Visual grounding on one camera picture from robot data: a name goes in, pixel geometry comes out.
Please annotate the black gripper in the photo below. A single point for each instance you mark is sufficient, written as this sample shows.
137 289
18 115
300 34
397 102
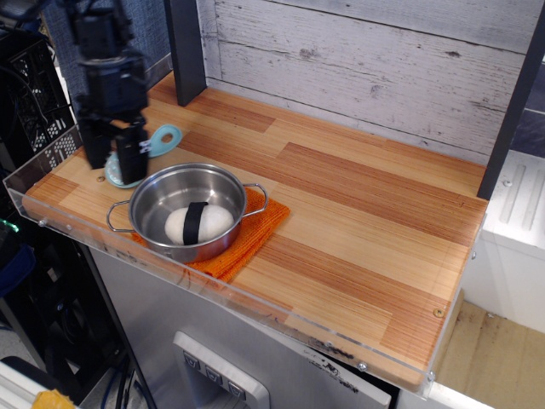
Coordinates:
116 91

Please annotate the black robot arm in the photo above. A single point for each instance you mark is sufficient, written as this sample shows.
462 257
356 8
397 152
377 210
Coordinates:
101 33

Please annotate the stainless steel pot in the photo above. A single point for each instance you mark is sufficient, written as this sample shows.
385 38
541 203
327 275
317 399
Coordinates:
176 187

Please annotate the black perforated crate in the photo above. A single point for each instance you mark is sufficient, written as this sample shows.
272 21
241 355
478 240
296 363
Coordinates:
35 113

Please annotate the clear acrylic table guard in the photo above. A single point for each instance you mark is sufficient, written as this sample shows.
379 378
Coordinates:
364 270

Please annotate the white rice ball toy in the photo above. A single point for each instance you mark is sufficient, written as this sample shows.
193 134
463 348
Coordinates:
198 223

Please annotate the orange cloth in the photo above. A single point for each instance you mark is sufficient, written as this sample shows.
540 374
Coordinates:
255 231

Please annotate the silver toy fridge cabinet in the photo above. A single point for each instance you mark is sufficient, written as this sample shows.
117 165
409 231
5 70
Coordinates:
152 310

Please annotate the white side counter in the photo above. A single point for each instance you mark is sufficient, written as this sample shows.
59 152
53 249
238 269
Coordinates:
505 271

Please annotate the dark grey left post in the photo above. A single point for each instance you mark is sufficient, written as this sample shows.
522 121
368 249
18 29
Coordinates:
186 49

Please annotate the dark grey post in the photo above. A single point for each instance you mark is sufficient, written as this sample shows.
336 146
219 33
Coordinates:
186 49
516 106

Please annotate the dark grey right post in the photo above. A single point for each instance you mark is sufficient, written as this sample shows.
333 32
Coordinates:
516 106

